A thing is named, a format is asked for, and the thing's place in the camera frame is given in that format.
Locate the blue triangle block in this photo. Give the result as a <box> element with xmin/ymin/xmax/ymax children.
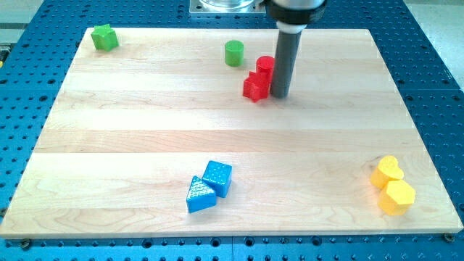
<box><xmin>186</xmin><ymin>176</ymin><xmax>217</xmax><ymax>213</ymax></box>

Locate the black robot arm flange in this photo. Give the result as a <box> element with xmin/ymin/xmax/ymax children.
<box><xmin>263</xmin><ymin>0</ymin><xmax>328</xmax><ymax>34</ymax></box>

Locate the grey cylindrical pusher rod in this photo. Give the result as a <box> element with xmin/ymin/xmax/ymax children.
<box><xmin>270</xmin><ymin>31</ymin><xmax>302</xmax><ymax>99</ymax></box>

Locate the yellow hexagon block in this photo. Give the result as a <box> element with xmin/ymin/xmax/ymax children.
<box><xmin>378</xmin><ymin>180</ymin><xmax>416</xmax><ymax>216</ymax></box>

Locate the green star block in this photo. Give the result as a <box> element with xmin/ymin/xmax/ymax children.
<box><xmin>91</xmin><ymin>24</ymin><xmax>119</xmax><ymax>51</ymax></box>

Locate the blue cube block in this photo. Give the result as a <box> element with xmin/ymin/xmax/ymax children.
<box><xmin>202</xmin><ymin>161</ymin><xmax>232</xmax><ymax>198</ymax></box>

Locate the green cylinder block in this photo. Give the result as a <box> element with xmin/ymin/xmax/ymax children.
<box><xmin>224</xmin><ymin>40</ymin><xmax>244</xmax><ymax>67</ymax></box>

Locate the light wooden board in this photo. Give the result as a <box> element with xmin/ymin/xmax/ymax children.
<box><xmin>1</xmin><ymin>28</ymin><xmax>463</xmax><ymax>239</ymax></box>

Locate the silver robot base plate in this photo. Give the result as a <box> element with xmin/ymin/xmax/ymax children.
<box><xmin>189</xmin><ymin>0</ymin><xmax>265</xmax><ymax>15</ymax></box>

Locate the yellow heart block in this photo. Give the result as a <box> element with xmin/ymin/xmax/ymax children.
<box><xmin>370</xmin><ymin>155</ymin><xmax>404</xmax><ymax>189</ymax></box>

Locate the red star block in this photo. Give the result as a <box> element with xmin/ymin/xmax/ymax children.
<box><xmin>242</xmin><ymin>72</ymin><xmax>270</xmax><ymax>102</ymax></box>

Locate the red cylinder block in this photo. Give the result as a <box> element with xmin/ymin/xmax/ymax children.
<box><xmin>256</xmin><ymin>56</ymin><xmax>275</xmax><ymax>82</ymax></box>

